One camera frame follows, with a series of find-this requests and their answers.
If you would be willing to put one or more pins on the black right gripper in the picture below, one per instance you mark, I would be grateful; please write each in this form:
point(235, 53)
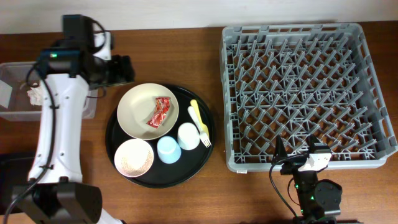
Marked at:
point(292, 163)

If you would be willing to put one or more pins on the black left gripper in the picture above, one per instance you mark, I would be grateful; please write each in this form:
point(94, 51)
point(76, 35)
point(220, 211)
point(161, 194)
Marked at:
point(122, 71)

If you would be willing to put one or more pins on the red candy wrapper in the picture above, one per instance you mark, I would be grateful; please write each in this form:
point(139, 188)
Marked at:
point(162, 105)

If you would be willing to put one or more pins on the white tissue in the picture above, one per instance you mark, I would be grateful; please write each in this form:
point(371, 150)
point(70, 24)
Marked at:
point(35, 96)

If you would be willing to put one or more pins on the pink bowl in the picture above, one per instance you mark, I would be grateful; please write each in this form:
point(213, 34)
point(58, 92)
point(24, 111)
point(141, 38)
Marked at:
point(130, 144)

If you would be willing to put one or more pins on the pile of rice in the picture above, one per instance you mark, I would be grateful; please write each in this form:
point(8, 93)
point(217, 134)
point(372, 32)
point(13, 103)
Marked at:
point(135, 162)

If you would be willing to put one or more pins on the light blue plastic cup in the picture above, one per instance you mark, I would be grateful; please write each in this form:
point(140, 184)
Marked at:
point(168, 150)

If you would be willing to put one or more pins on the white plastic cup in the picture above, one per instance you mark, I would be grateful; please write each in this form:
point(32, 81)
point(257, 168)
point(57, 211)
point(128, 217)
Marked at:
point(188, 136)

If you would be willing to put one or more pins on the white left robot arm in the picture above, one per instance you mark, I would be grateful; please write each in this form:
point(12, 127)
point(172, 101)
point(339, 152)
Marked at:
point(68, 70)

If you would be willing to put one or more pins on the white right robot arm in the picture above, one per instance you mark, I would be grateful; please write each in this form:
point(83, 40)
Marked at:
point(319, 200)

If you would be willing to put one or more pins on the grey dishwasher rack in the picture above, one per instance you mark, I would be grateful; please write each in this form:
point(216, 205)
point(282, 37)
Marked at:
point(292, 81)

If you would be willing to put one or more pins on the clear plastic waste bin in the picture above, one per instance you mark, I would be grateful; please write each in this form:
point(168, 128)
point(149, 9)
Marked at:
point(19, 109)

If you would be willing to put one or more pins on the beige round plate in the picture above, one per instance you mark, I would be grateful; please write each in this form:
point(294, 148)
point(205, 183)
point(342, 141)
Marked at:
point(137, 106)

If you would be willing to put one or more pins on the yellow plastic fork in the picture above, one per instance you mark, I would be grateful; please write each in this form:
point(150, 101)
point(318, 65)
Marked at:
point(195, 106)

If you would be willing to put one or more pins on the white plastic fork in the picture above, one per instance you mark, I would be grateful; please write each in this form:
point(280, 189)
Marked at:
point(203, 136)

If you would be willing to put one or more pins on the black round tray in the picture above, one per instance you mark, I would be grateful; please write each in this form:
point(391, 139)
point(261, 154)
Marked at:
point(162, 175)

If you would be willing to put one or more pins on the white label in bin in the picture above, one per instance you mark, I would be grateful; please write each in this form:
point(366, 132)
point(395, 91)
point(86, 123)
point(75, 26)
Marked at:
point(5, 94)

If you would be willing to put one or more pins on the black rectangular food tray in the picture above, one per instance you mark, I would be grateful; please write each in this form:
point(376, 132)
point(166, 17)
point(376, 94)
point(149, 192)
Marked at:
point(15, 168)

